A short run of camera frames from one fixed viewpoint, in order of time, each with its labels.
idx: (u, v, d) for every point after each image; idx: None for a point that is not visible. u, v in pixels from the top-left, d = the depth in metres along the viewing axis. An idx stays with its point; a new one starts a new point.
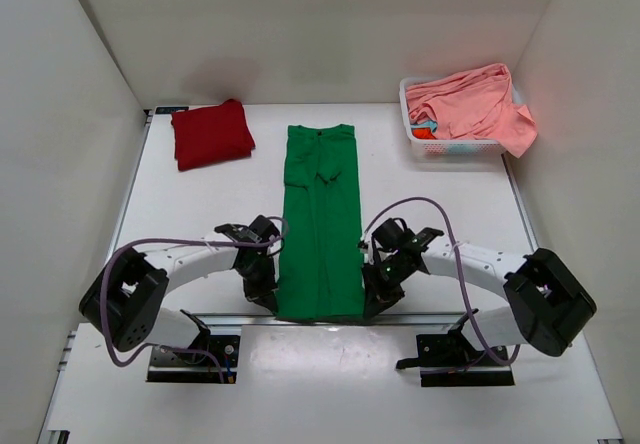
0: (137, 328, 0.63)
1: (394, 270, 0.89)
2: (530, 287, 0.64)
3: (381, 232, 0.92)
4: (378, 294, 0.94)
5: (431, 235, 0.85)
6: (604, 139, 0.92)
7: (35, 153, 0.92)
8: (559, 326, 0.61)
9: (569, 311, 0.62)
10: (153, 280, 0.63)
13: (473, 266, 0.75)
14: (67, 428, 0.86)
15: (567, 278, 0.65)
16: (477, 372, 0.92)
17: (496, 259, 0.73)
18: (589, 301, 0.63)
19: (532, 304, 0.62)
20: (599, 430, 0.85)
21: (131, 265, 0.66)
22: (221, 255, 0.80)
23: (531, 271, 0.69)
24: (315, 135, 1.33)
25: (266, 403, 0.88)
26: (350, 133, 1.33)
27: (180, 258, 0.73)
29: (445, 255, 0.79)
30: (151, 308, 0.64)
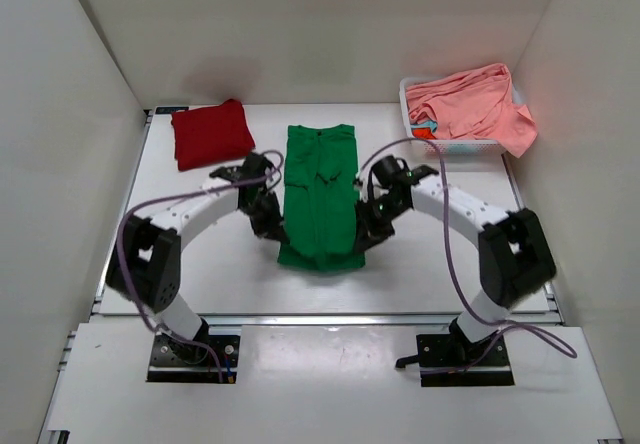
0: (167, 285, 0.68)
1: (386, 208, 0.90)
2: (504, 242, 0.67)
3: (378, 168, 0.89)
4: (369, 230, 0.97)
5: (426, 173, 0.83)
6: (604, 139, 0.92)
7: (36, 152, 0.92)
8: (516, 281, 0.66)
9: (531, 270, 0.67)
10: (165, 240, 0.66)
13: (457, 212, 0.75)
14: (67, 428, 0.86)
15: (539, 242, 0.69)
16: (477, 373, 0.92)
17: (480, 208, 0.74)
18: (549, 264, 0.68)
19: (500, 258, 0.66)
20: (599, 430, 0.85)
21: (141, 232, 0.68)
22: (221, 203, 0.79)
23: (508, 229, 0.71)
24: (315, 135, 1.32)
25: (266, 403, 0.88)
26: (349, 133, 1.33)
27: (185, 213, 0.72)
29: (433, 194, 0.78)
30: (171, 265, 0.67)
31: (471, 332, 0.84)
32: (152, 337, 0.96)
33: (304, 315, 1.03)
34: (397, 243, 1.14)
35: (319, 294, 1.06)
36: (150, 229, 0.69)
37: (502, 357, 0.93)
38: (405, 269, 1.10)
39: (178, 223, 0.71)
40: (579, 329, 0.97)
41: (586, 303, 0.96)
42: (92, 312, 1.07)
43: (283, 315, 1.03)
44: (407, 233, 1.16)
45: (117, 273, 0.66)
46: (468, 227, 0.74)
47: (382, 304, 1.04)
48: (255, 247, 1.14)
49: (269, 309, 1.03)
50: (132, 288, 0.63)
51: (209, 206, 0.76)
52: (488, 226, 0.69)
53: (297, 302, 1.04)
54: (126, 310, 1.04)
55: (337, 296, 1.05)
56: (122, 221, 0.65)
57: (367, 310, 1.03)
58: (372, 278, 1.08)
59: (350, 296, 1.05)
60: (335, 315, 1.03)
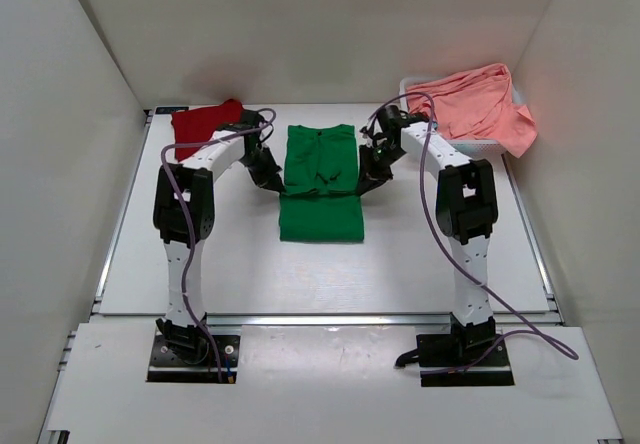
0: (207, 218, 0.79)
1: (384, 152, 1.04)
2: (456, 182, 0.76)
3: (381, 116, 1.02)
4: (368, 172, 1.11)
5: (418, 118, 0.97)
6: (604, 138, 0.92)
7: (36, 153, 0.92)
8: (461, 217, 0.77)
9: (477, 210, 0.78)
10: (202, 176, 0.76)
13: (431, 153, 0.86)
14: (67, 428, 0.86)
15: (490, 189, 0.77)
16: (477, 373, 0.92)
17: (450, 154, 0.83)
18: (493, 208, 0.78)
19: (450, 195, 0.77)
20: (599, 430, 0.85)
21: (178, 176, 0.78)
22: (233, 149, 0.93)
23: (467, 176, 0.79)
24: (315, 135, 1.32)
25: (266, 403, 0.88)
26: (349, 133, 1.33)
27: (210, 156, 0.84)
29: (418, 137, 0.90)
30: (209, 199, 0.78)
31: (462, 305, 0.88)
32: (153, 338, 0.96)
33: (304, 315, 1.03)
34: (397, 241, 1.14)
35: (319, 294, 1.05)
36: (183, 172, 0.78)
37: (502, 357, 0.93)
38: (406, 268, 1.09)
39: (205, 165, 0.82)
40: (579, 329, 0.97)
41: (586, 302, 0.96)
42: (92, 312, 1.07)
43: (281, 315, 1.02)
44: (408, 232, 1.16)
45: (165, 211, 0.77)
46: (436, 166, 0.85)
47: (382, 303, 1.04)
48: (254, 246, 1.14)
49: (269, 308, 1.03)
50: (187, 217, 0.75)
51: (225, 153, 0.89)
52: (447, 168, 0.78)
53: (297, 303, 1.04)
54: (126, 310, 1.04)
55: (338, 296, 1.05)
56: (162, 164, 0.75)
57: (367, 310, 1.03)
58: (372, 278, 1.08)
59: (350, 296, 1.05)
60: (335, 315, 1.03)
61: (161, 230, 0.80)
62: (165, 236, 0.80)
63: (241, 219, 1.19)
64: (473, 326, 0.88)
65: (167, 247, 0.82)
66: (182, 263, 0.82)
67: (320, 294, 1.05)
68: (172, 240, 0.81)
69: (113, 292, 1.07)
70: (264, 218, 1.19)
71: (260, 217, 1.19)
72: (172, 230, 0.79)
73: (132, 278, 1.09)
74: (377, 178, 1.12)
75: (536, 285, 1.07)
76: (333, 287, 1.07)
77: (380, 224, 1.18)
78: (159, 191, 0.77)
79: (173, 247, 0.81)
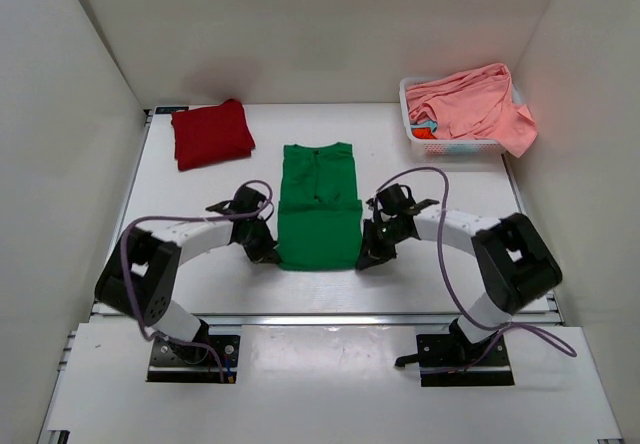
0: (158, 300, 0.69)
1: (389, 232, 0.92)
2: (499, 245, 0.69)
3: (383, 196, 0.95)
4: (371, 250, 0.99)
5: (426, 204, 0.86)
6: (605, 139, 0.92)
7: (35, 153, 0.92)
8: (519, 286, 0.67)
9: (535, 273, 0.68)
10: (167, 252, 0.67)
13: (454, 227, 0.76)
14: (67, 428, 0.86)
15: (536, 244, 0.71)
16: (477, 373, 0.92)
17: (475, 220, 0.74)
18: (555, 267, 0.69)
19: (498, 261, 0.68)
20: (598, 430, 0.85)
21: (139, 243, 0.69)
22: (217, 232, 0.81)
23: (504, 235, 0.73)
24: (312, 154, 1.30)
25: (265, 402, 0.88)
26: (347, 151, 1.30)
27: (185, 231, 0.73)
29: (432, 218, 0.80)
30: (166, 278, 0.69)
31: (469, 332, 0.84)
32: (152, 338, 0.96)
33: (304, 315, 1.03)
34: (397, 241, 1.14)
35: (319, 294, 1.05)
36: (148, 242, 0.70)
37: (502, 357, 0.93)
38: (407, 266, 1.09)
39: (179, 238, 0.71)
40: (579, 329, 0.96)
41: (586, 303, 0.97)
42: (92, 312, 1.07)
43: (282, 315, 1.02)
44: None
45: (112, 281, 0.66)
46: (464, 238, 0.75)
47: (383, 304, 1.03)
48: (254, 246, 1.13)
49: (269, 308, 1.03)
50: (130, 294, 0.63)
51: (206, 233, 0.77)
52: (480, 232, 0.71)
53: (296, 301, 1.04)
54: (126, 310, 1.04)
55: (338, 296, 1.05)
56: (126, 230, 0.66)
57: (367, 310, 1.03)
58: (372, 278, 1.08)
59: (351, 296, 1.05)
60: (335, 315, 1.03)
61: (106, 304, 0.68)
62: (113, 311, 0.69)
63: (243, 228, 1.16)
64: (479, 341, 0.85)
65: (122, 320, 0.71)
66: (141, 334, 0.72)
67: (320, 293, 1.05)
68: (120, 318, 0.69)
69: None
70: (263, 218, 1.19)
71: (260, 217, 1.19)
72: (118, 309, 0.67)
73: None
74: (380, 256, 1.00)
75: None
76: (333, 287, 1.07)
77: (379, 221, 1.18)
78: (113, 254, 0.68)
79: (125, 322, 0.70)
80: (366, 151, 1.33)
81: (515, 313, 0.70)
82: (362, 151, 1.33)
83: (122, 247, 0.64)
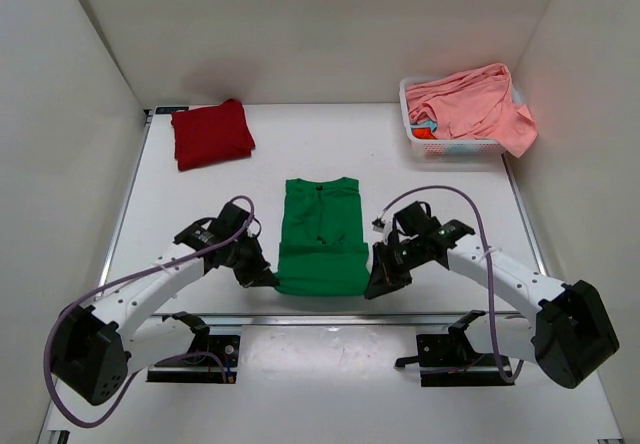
0: (107, 380, 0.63)
1: (410, 256, 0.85)
2: (565, 321, 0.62)
3: (402, 215, 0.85)
4: (388, 276, 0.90)
5: (461, 231, 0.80)
6: (605, 139, 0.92)
7: (36, 153, 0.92)
8: (580, 361, 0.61)
9: (595, 349, 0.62)
10: (104, 338, 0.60)
13: (506, 282, 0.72)
14: (66, 429, 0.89)
15: (600, 316, 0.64)
16: (476, 372, 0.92)
17: (532, 280, 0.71)
18: (612, 339, 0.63)
19: (561, 341, 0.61)
20: (598, 430, 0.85)
21: (83, 322, 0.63)
22: (185, 272, 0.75)
23: (563, 302, 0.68)
24: (315, 190, 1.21)
25: (265, 403, 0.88)
26: (353, 187, 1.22)
27: (133, 299, 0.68)
29: (474, 259, 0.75)
30: (112, 360, 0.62)
31: (477, 343, 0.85)
32: None
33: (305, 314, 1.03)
34: None
35: None
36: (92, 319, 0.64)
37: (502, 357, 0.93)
38: None
39: (122, 313, 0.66)
40: None
41: None
42: None
43: None
44: None
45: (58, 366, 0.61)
46: (516, 298, 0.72)
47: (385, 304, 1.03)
48: None
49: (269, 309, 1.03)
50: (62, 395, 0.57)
51: (166, 284, 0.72)
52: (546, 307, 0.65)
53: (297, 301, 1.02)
54: None
55: None
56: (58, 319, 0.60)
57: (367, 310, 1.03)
58: None
59: None
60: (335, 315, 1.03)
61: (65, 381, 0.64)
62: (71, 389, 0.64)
63: None
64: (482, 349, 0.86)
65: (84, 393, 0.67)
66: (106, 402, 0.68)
67: None
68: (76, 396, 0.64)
69: None
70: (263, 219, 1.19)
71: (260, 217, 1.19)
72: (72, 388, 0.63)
73: None
74: (396, 281, 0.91)
75: None
76: None
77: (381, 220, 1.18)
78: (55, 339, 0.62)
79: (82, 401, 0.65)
80: (366, 151, 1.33)
81: (572, 389, 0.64)
82: (362, 151, 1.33)
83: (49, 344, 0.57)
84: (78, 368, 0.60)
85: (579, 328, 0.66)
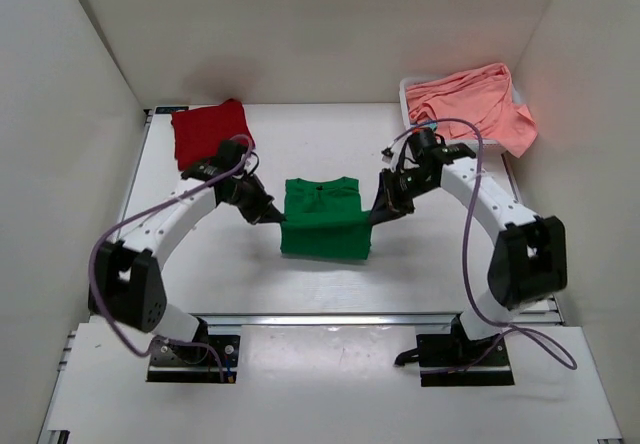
0: (152, 306, 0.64)
1: (414, 182, 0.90)
2: (522, 246, 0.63)
3: (411, 141, 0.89)
4: (391, 203, 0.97)
5: (462, 153, 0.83)
6: (605, 138, 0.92)
7: (36, 153, 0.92)
8: (522, 284, 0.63)
9: (540, 280, 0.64)
10: (142, 263, 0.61)
13: (484, 204, 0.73)
14: (68, 428, 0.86)
15: (558, 253, 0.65)
16: (476, 373, 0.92)
17: (508, 206, 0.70)
18: (560, 278, 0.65)
19: (513, 262, 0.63)
20: (598, 430, 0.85)
21: (116, 255, 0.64)
22: (201, 202, 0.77)
23: (530, 233, 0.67)
24: (315, 189, 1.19)
25: (265, 402, 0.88)
26: (353, 187, 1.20)
27: (160, 227, 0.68)
29: (464, 178, 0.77)
30: (153, 285, 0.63)
31: (469, 328, 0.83)
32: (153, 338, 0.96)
33: (305, 314, 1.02)
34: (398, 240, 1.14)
35: (319, 294, 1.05)
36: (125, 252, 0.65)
37: (502, 357, 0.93)
38: (408, 267, 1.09)
39: (153, 241, 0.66)
40: (579, 328, 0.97)
41: (586, 303, 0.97)
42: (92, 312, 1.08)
43: (279, 316, 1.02)
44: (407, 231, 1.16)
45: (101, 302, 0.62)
46: (489, 220, 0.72)
47: (386, 304, 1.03)
48: (255, 247, 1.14)
49: (269, 308, 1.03)
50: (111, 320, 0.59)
51: (184, 214, 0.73)
52: (509, 227, 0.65)
53: (297, 303, 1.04)
54: None
55: (338, 296, 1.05)
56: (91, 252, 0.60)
57: (367, 310, 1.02)
58: (372, 278, 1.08)
59: (351, 296, 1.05)
60: (335, 315, 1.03)
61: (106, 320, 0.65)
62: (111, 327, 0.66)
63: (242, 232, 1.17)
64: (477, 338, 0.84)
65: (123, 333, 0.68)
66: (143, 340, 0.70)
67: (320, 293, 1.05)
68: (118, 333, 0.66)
69: None
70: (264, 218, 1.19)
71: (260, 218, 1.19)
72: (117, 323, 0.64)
73: None
74: (399, 210, 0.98)
75: None
76: (333, 287, 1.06)
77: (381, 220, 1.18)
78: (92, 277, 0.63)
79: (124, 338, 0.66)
80: (366, 151, 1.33)
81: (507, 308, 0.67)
82: (362, 151, 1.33)
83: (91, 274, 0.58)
84: (120, 300, 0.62)
85: (535, 259, 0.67)
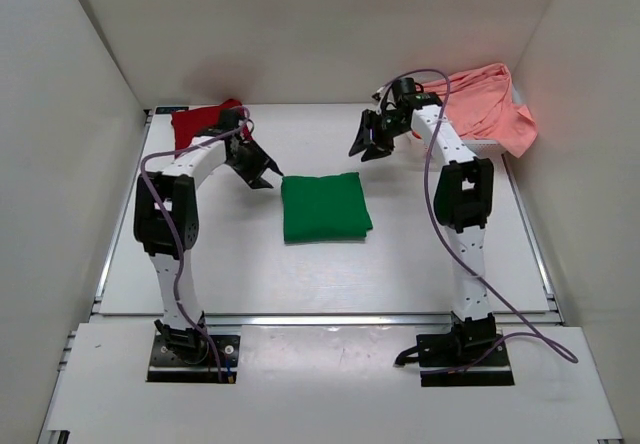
0: (191, 225, 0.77)
1: (392, 123, 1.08)
2: (458, 179, 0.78)
3: (395, 87, 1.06)
4: (375, 143, 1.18)
5: (431, 100, 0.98)
6: (604, 138, 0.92)
7: (36, 153, 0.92)
8: (455, 209, 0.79)
9: (470, 206, 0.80)
10: (183, 183, 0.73)
13: (438, 144, 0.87)
14: (67, 428, 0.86)
15: (488, 187, 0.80)
16: (477, 372, 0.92)
17: (456, 147, 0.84)
18: (487, 205, 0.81)
19: (450, 191, 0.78)
20: (598, 430, 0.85)
21: (157, 184, 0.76)
22: (215, 152, 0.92)
23: (468, 171, 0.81)
24: (312, 184, 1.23)
25: (265, 402, 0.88)
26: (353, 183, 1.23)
27: (190, 164, 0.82)
29: (428, 122, 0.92)
30: (192, 205, 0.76)
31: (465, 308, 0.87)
32: (152, 338, 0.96)
33: (305, 315, 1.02)
34: (397, 240, 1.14)
35: (319, 294, 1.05)
36: (164, 180, 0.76)
37: (502, 357, 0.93)
38: (408, 267, 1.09)
39: (187, 172, 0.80)
40: (579, 329, 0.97)
41: (586, 303, 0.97)
42: (92, 312, 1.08)
43: (281, 316, 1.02)
44: (407, 231, 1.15)
45: (147, 222, 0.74)
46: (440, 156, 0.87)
47: (386, 304, 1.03)
48: (255, 246, 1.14)
49: (269, 309, 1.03)
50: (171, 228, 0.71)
51: (206, 158, 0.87)
52: (450, 164, 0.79)
53: (297, 303, 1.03)
54: (126, 311, 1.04)
55: (338, 296, 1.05)
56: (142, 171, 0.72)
57: (367, 311, 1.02)
58: (372, 278, 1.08)
59: (351, 296, 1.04)
60: (335, 316, 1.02)
61: (145, 244, 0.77)
62: (151, 250, 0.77)
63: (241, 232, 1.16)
64: (473, 321, 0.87)
65: (153, 259, 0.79)
66: (172, 274, 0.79)
67: (320, 293, 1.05)
68: (156, 254, 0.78)
69: (113, 292, 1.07)
70: (264, 218, 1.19)
71: (259, 217, 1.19)
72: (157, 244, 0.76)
73: (132, 277, 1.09)
74: (383, 149, 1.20)
75: (536, 284, 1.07)
76: (333, 287, 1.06)
77: (381, 220, 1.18)
78: (139, 202, 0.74)
79: (161, 259, 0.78)
80: None
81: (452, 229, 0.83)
82: None
83: (150, 187, 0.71)
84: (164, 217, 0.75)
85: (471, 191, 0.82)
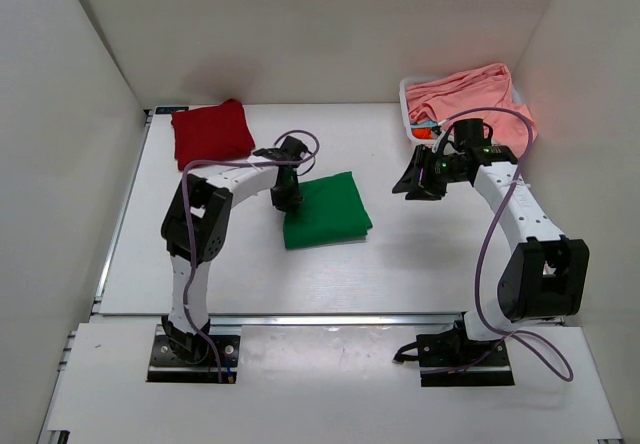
0: (215, 239, 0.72)
1: (447, 169, 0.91)
2: (538, 264, 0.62)
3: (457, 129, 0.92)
4: (425, 186, 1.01)
5: (501, 157, 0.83)
6: (604, 139, 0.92)
7: (38, 154, 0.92)
8: (529, 300, 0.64)
9: (548, 300, 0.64)
10: (221, 196, 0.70)
13: (512, 213, 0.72)
14: (68, 428, 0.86)
15: (576, 280, 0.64)
16: (477, 373, 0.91)
17: (535, 221, 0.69)
18: (571, 303, 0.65)
19: (524, 277, 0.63)
20: (599, 430, 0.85)
21: (196, 190, 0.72)
22: (266, 175, 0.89)
23: (552, 253, 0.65)
24: (312, 188, 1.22)
25: (265, 402, 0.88)
26: (351, 183, 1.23)
27: (235, 178, 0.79)
29: (499, 182, 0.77)
30: (221, 221, 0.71)
31: (474, 326, 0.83)
32: (152, 338, 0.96)
33: (305, 315, 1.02)
34: (398, 240, 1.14)
35: (319, 294, 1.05)
36: (205, 188, 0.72)
37: (502, 358, 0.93)
38: (409, 267, 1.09)
39: (230, 186, 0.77)
40: (579, 329, 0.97)
41: (586, 302, 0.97)
42: (92, 312, 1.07)
43: (281, 316, 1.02)
44: (407, 231, 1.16)
45: (175, 224, 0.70)
46: (512, 230, 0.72)
47: (387, 304, 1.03)
48: (255, 246, 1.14)
49: (269, 308, 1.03)
50: (190, 235, 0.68)
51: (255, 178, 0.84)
52: (528, 242, 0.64)
53: (297, 302, 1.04)
54: (126, 311, 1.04)
55: (338, 296, 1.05)
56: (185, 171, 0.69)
57: (368, 311, 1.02)
58: (372, 278, 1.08)
59: (351, 296, 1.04)
60: (335, 316, 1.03)
61: (169, 243, 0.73)
62: (172, 249, 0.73)
63: (241, 232, 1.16)
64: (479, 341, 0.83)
65: (173, 259, 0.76)
66: (184, 278, 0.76)
67: (320, 294, 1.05)
68: (177, 256, 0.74)
69: (113, 292, 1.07)
70: (264, 219, 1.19)
71: (259, 217, 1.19)
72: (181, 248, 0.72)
73: (132, 278, 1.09)
74: (433, 193, 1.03)
75: None
76: (333, 287, 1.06)
77: (381, 220, 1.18)
78: (173, 201, 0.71)
79: (179, 261, 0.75)
80: (366, 151, 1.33)
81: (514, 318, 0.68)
82: (362, 150, 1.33)
83: (184, 187, 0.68)
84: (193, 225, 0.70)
85: (553, 279, 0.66)
